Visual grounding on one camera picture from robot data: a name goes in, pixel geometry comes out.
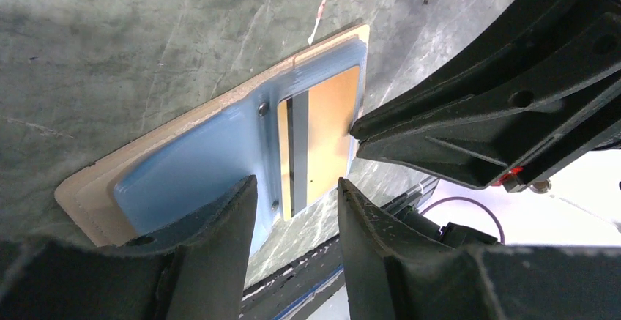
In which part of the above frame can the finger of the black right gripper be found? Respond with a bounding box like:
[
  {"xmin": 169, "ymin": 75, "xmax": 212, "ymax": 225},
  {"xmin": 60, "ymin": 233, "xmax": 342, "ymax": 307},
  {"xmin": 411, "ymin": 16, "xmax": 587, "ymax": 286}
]
[
  {"xmin": 357, "ymin": 12, "xmax": 620, "ymax": 190},
  {"xmin": 361, "ymin": 0, "xmax": 620, "ymax": 124}
]

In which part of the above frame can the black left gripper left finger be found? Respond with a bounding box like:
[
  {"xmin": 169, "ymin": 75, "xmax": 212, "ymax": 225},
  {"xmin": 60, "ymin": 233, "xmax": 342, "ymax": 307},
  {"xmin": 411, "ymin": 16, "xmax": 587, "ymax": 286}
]
[{"xmin": 1, "ymin": 175, "xmax": 258, "ymax": 319}]

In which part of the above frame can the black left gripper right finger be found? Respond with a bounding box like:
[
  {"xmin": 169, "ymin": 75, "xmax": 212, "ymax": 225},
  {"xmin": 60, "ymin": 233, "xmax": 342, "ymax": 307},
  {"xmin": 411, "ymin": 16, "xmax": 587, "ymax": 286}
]
[{"xmin": 338, "ymin": 178, "xmax": 620, "ymax": 319}]

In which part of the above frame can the tan leather card holder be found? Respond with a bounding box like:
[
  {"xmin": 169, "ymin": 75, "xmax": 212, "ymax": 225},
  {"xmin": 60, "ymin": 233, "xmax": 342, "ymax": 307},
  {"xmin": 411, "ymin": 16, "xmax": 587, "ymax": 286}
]
[{"xmin": 54, "ymin": 23, "xmax": 371, "ymax": 252}]

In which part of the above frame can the gold credit card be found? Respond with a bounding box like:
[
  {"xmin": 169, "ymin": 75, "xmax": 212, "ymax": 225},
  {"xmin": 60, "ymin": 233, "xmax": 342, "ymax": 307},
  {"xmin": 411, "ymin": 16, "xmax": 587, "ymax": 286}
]
[{"xmin": 277, "ymin": 65, "xmax": 365, "ymax": 220}]

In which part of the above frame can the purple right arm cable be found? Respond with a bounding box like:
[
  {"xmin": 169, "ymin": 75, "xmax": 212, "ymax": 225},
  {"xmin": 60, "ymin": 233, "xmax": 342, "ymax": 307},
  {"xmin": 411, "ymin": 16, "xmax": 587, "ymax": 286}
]
[{"xmin": 419, "ymin": 196, "xmax": 505, "ymax": 245}]

